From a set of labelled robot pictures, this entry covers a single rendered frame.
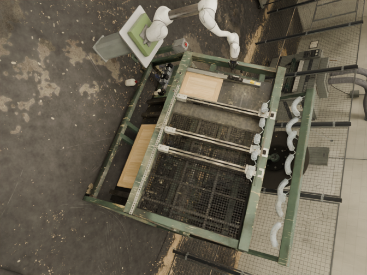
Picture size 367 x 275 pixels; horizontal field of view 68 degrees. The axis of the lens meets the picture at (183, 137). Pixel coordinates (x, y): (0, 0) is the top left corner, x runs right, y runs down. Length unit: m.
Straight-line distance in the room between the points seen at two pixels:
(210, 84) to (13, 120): 2.23
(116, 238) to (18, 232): 1.31
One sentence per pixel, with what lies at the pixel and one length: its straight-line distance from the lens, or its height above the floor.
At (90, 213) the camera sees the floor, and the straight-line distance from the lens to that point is 3.80.
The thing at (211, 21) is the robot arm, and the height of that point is 1.63.
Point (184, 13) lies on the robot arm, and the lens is 3.10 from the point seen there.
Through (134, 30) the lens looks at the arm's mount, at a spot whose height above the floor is 0.81.
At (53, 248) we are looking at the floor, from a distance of 3.66.
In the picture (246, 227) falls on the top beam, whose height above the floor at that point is 1.91.
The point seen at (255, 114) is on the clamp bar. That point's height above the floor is 1.76.
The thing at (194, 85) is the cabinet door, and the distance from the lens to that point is 3.52.
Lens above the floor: 3.06
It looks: 38 degrees down
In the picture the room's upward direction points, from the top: 91 degrees clockwise
